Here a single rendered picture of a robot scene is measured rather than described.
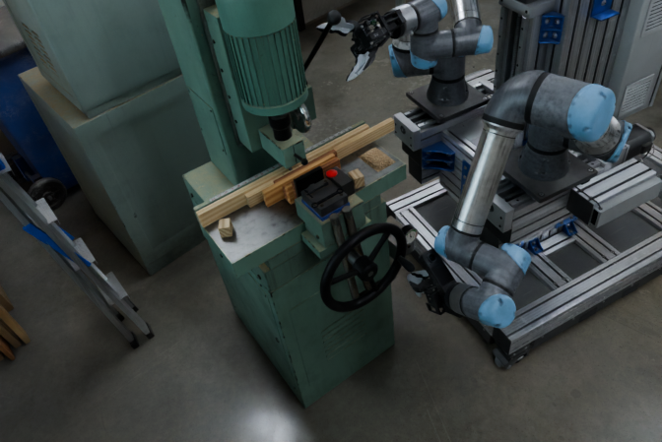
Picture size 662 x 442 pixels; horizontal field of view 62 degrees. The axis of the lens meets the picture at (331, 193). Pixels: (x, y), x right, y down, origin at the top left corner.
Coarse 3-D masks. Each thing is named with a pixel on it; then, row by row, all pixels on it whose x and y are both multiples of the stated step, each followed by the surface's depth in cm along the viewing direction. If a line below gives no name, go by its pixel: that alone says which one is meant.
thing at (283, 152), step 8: (264, 128) 157; (264, 136) 156; (272, 136) 154; (296, 136) 153; (264, 144) 159; (272, 144) 153; (280, 144) 151; (288, 144) 151; (296, 144) 151; (272, 152) 156; (280, 152) 151; (288, 152) 150; (296, 152) 152; (304, 152) 154; (280, 160) 154; (288, 160) 152; (296, 160) 154
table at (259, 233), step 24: (360, 168) 166; (384, 168) 164; (360, 192) 159; (240, 216) 156; (264, 216) 155; (288, 216) 154; (216, 240) 150; (240, 240) 149; (264, 240) 148; (288, 240) 151; (312, 240) 150; (240, 264) 145
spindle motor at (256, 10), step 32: (224, 0) 120; (256, 0) 118; (288, 0) 124; (224, 32) 130; (256, 32) 123; (288, 32) 128; (256, 64) 129; (288, 64) 132; (256, 96) 135; (288, 96) 136
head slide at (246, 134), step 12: (204, 12) 138; (216, 12) 135; (216, 24) 135; (216, 36) 139; (216, 48) 144; (228, 60) 141; (228, 72) 145; (228, 84) 149; (228, 96) 154; (240, 108) 151; (240, 120) 155; (252, 120) 155; (264, 120) 157; (240, 132) 161; (252, 132) 157; (252, 144) 159
